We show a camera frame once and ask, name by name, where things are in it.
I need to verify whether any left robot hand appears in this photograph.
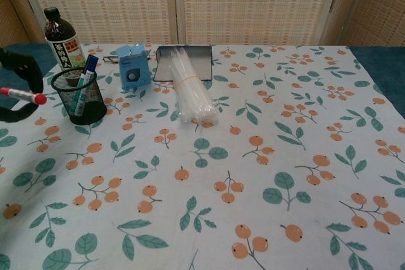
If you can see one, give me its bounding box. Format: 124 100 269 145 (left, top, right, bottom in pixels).
0 46 44 123

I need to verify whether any red cap white marker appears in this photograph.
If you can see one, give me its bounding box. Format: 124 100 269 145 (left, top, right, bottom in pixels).
0 87 47 105

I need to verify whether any blue cap white marker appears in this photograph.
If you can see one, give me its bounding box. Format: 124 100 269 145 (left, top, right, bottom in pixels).
77 54 100 116

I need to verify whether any green marker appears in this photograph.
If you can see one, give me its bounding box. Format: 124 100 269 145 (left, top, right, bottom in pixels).
70 72 87 116

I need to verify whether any black mesh pen holder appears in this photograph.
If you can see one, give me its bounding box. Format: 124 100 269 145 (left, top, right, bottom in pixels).
51 66 108 126

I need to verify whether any dark bottle with label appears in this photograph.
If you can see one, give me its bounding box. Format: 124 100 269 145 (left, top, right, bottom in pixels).
42 6 88 87

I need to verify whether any small blue cardboard box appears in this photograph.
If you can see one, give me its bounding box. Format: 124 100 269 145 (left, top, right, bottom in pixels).
115 43 153 92

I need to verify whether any open blue grey box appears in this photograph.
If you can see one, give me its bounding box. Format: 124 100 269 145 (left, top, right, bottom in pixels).
153 45 215 82

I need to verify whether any bundle of clear straws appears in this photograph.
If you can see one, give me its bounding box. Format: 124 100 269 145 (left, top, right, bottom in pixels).
168 46 220 125

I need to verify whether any fruit and leaf print tablecloth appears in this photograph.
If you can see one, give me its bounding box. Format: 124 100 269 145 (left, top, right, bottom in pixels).
0 43 405 270

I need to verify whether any bamboo folding screen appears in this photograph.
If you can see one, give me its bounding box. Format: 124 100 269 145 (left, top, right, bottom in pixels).
0 0 405 48

